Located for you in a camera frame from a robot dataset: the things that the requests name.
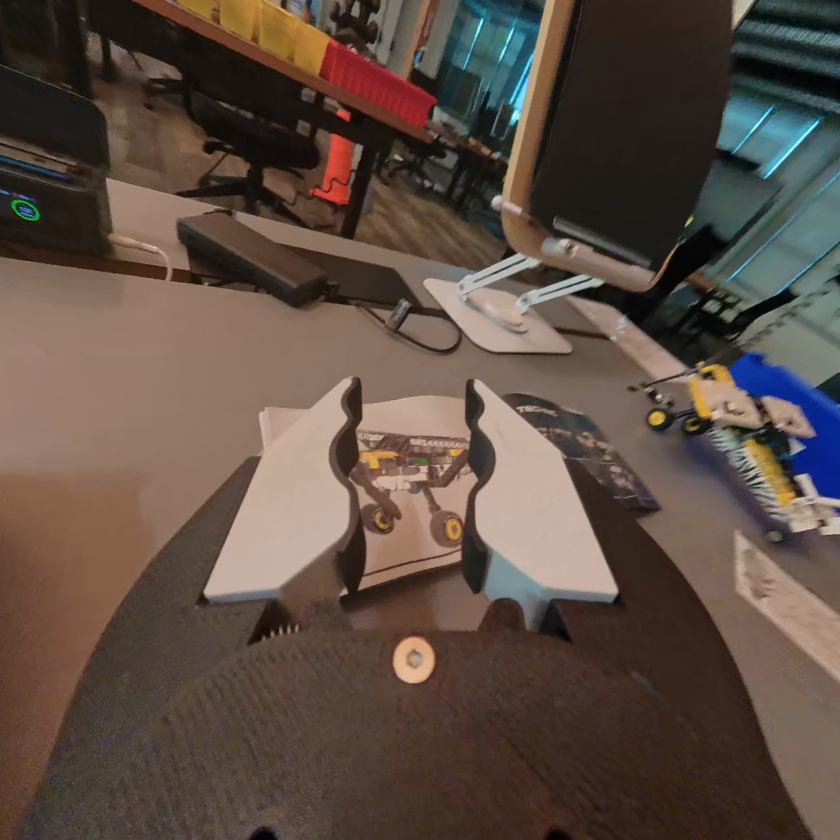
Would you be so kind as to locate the long wooden table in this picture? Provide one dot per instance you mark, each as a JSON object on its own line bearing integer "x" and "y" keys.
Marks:
{"x": 361, "y": 184}

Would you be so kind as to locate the black charger case green display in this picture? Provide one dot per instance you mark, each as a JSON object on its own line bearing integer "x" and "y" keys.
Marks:
{"x": 59, "y": 197}

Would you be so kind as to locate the red plastic bin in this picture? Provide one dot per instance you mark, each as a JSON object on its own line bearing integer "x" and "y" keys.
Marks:
{"x": 374, "y": 85}

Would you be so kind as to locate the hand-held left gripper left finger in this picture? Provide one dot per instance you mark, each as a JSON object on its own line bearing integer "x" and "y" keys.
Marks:
{"x": 282, "y": 518}

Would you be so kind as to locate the lego instruction booklet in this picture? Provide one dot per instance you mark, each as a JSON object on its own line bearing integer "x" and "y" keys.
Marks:
{"x": 590, "y": 453}

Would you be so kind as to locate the black office chair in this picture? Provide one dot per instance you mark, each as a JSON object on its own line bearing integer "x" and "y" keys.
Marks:
{"x": 262, "y": 151}

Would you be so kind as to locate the orange traffic cone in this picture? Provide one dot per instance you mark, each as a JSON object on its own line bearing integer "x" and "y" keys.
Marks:
{"x": 334, "y": 164}

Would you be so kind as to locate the black flat device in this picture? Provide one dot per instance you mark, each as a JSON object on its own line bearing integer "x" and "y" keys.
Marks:
{"x": 374, "y": 285}

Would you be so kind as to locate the white yellow lego airplane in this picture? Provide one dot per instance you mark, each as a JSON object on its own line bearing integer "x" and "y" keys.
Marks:
{"x": 735, "y": 407}

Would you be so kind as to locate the black power brick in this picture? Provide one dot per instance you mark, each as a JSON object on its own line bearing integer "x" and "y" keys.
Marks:
{"x": 249, "y": 259}

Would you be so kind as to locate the blue plastic bin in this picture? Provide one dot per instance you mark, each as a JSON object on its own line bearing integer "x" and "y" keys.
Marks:
{"x": 820, "y": 453}

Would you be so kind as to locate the black tablet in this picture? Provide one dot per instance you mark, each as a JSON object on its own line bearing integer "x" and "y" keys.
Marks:
{"x": 623, "y": 118}

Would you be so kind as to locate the printed paper sheet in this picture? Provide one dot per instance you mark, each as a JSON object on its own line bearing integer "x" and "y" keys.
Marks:
{"x": 643, "y": 341}

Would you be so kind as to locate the yellow plastic bin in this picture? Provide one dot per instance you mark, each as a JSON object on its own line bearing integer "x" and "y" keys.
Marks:
{"x": 197, "y": 6}
{"x": 312, "y": 46}
{"x": 279, "y": 29}
{"x": 239, "y": 16}

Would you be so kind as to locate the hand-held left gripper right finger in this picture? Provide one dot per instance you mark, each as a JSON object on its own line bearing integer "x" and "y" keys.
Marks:
{"x": 544, "y": 525}

